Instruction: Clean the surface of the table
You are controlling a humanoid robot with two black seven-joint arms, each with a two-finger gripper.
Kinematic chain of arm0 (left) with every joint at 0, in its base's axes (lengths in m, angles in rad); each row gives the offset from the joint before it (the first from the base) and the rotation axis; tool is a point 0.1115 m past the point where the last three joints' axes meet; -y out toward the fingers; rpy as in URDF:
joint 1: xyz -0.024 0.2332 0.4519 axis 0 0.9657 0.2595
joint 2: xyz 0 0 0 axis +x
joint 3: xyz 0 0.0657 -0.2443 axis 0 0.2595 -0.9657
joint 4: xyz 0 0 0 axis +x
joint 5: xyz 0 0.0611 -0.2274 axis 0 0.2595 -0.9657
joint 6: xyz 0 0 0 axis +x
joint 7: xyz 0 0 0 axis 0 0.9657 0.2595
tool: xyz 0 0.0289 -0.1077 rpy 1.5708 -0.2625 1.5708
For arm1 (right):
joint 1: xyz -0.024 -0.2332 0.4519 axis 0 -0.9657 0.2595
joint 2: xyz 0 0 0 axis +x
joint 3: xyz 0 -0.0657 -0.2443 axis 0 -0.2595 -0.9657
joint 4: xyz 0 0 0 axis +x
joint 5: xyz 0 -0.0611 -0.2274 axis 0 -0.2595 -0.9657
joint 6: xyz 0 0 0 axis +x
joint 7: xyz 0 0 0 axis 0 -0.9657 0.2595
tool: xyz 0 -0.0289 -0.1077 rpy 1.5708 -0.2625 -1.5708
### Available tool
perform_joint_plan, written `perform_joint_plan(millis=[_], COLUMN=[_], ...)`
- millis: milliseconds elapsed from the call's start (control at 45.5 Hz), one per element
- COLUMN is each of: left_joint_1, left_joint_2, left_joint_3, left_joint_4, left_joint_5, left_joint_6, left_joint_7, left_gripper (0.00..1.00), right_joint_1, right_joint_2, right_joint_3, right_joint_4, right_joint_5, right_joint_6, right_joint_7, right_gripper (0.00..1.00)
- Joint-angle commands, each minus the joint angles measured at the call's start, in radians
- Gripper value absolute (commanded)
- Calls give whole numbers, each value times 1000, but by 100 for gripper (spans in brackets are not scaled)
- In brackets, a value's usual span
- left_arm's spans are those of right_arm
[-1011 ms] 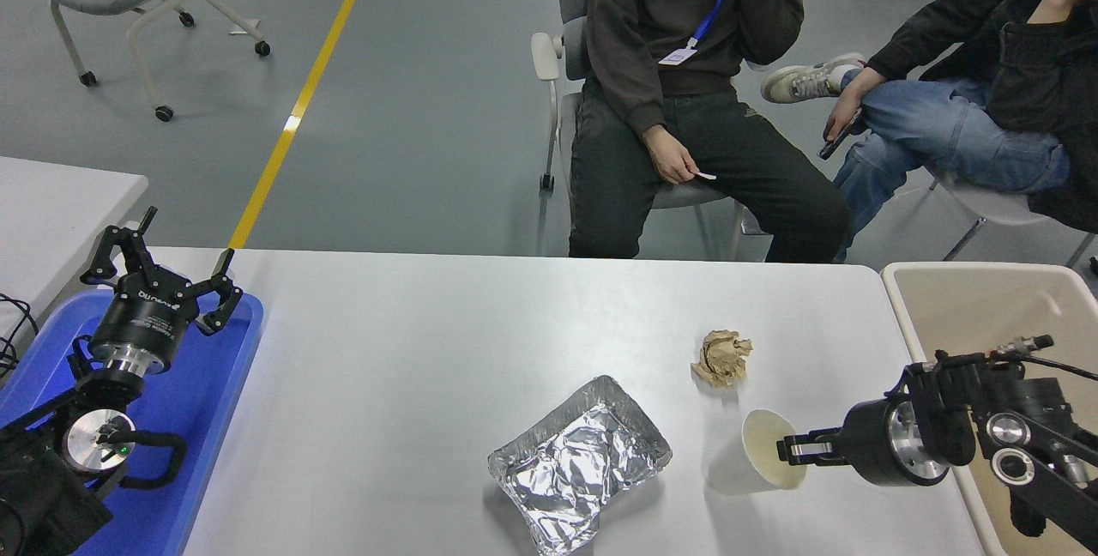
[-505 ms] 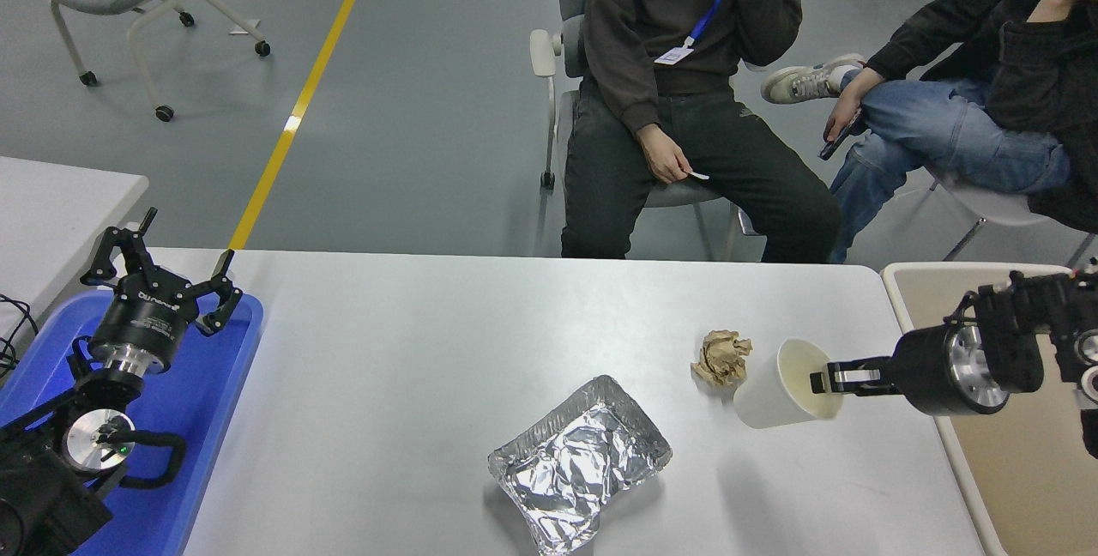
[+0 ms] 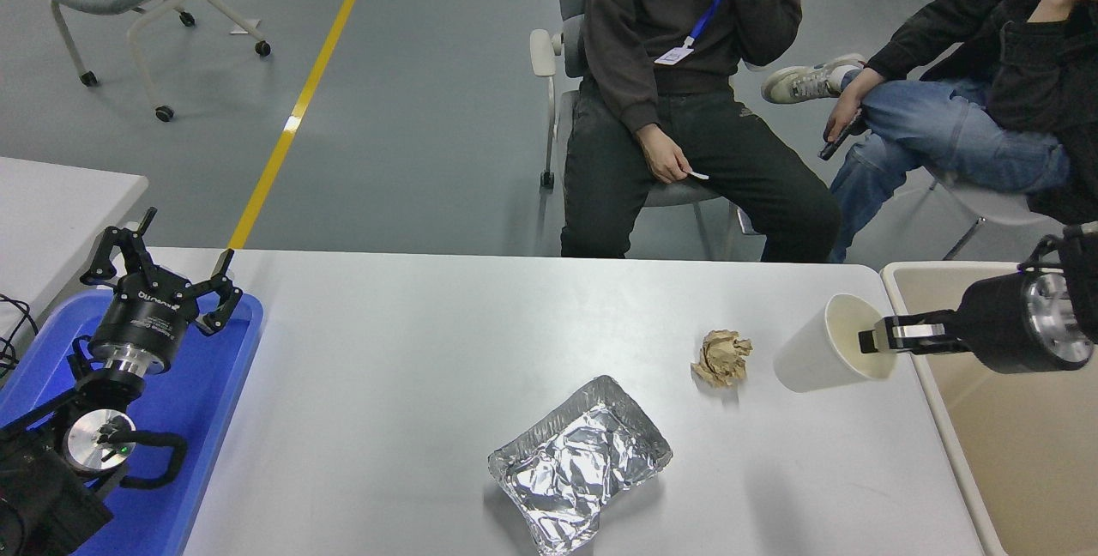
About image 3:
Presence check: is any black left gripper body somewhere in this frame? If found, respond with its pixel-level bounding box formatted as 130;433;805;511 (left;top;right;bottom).
89;275;200;366

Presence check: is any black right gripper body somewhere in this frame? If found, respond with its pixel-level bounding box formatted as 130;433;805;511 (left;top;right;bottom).
954;271;1095;374

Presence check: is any white paper cup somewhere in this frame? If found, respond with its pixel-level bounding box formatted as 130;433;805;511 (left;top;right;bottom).
772;293;899;394

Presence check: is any black phone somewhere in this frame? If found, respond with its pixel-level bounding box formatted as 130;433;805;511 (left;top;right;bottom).
819;110;866;160

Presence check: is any foil tray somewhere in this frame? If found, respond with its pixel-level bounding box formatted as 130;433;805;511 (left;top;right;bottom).
487;374;674;556

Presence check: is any person's right hand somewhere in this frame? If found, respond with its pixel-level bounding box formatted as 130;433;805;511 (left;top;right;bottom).
639;125;691;185
826;67;886;145

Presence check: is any blue plastic tray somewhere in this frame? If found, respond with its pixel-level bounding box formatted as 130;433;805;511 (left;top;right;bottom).
0;288;265;556

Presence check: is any white side table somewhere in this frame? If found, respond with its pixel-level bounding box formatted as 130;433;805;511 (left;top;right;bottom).
0;156;150;342

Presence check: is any large pale bin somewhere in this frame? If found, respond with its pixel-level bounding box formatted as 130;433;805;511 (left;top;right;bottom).
881;261;1098;556

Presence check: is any crumpled tan paper ball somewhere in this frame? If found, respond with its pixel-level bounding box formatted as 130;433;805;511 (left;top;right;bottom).
691;330;754;389

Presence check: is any seated person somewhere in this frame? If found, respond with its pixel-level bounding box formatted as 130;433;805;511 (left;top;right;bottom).
761;0;1098;263
560;0;843;263

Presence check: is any grey chair with white armrest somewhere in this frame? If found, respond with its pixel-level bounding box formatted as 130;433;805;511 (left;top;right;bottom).
529;0;756;261

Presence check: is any black cable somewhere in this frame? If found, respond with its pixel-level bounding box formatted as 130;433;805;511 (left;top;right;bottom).
0;293;39;381

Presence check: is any blue lanyard with badge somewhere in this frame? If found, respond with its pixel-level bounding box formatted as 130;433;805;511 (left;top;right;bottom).
654;0;734;66

